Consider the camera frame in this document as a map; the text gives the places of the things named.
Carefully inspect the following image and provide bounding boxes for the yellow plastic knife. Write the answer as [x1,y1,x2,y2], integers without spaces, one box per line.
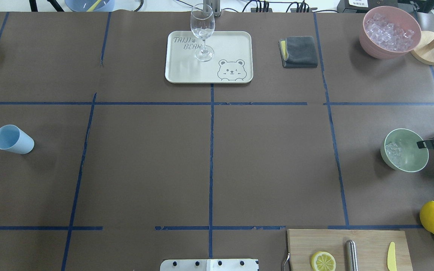
[387,241,397,271]

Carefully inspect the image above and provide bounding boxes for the light blue plastic cup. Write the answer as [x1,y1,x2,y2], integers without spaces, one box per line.
[0,125,35,154]

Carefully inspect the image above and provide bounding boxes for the cream bear tray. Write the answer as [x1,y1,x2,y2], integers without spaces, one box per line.
[165,31,254,84]

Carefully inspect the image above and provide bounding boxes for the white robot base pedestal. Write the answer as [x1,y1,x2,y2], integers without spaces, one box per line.
[160,259,260,271]

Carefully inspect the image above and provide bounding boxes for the yellow plastic fork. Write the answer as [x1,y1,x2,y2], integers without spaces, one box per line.
[86,0,102,12]

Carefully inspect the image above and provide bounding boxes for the blue bowl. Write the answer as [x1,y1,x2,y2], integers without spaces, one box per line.
[65,0,115,12]

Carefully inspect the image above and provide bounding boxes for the wooden cutting board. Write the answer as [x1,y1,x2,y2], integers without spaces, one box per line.
[283,229,414,271]

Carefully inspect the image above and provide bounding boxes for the pink bowl with ice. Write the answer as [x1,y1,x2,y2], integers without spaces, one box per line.
[359,6,422,59]

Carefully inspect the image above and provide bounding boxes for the lemon half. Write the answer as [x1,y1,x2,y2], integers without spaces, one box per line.
[310,251,336,271]

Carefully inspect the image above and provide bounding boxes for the clear wine glass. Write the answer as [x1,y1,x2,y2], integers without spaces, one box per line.
[190,3,215,62]

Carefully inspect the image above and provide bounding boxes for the aluminium frame post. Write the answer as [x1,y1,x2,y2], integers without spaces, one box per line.
[203,0,222,17]

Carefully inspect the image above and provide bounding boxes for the green bowl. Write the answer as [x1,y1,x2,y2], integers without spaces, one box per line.
[379,128,429,173]

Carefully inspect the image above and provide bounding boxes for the ice cubes in bowl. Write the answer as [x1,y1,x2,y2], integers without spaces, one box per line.
[385,142,403,167]

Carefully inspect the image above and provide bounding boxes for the grey folded cloth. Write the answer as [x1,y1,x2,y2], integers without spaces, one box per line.
[278,36,318,68]

